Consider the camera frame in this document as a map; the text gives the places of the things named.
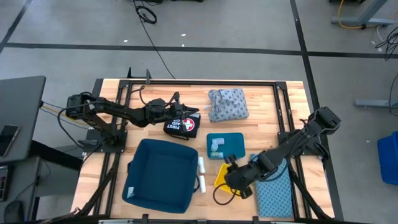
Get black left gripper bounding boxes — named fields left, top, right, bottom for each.
left=144, top=91, right=200, bottom=135

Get grey desk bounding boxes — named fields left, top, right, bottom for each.
left=0, top=75, right=47, bottom=165

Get black smartphone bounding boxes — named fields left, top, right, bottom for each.
left=0, top=124, right=21, bottom=158

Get black first aid kit pouch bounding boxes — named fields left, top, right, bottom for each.
left=163, top=112, right=201, bottom=141

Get grey patterned gown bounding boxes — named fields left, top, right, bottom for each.
left=207, top=88, right=250, bottom=123

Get black computer mouse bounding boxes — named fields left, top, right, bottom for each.
left=2, top=199, right=25, bottom=223

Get blue dotted folded cloth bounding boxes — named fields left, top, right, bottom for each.
left=253, top=153, right=294, bottom=218

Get black cable tangle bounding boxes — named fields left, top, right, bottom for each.
left=374, top=26, right=398, bottom=62

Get black floor cable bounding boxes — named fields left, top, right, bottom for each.
left=126, top=0, right=177, bottom=80

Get teal plastic tray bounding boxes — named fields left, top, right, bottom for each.
left=206, top=133, right=246, bottom=161

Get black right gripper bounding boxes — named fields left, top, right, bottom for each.
left=224, top=155, right=259, bottom=200

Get yellow plastic basket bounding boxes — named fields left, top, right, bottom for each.
left=213, top=163, right=242, bottom=197

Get yellow cable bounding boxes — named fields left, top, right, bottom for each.
left=337, top=0, right=376, bottom=30

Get navy fabric storage bin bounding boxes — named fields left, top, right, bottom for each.
left=121, top=138, right=200, bottom=215

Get blue plastic bin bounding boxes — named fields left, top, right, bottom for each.
left=376, top=131, right=398, bottom=186

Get grey metal table foot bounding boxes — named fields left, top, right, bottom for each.
left=354, top=98, right=398, bottom=110

